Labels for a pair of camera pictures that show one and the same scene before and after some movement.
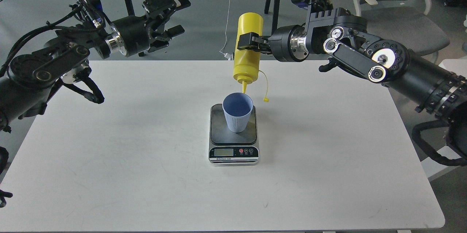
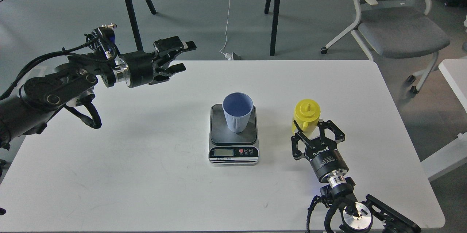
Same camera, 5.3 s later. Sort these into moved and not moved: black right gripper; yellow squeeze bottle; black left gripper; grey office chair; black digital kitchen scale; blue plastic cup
Moved: black left gripper; black right gripper; yellow squeeze bottle
Not moved: black digital kitchen scale; grey office chair; blue plastic cup
